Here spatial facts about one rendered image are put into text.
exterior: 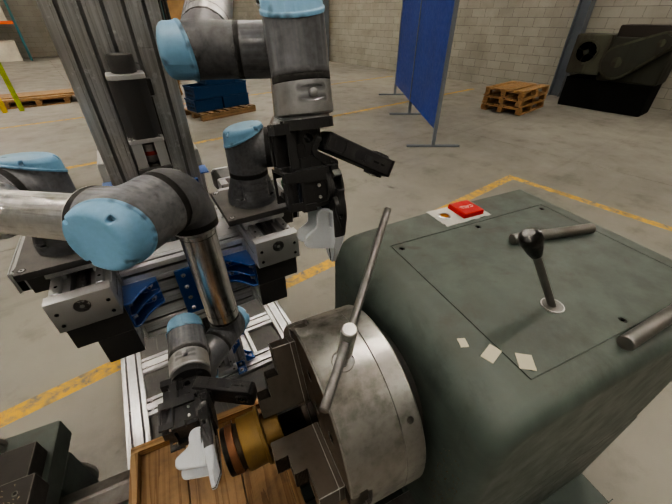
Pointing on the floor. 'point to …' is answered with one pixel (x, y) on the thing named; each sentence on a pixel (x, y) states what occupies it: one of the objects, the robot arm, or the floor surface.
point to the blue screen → (425, 58)
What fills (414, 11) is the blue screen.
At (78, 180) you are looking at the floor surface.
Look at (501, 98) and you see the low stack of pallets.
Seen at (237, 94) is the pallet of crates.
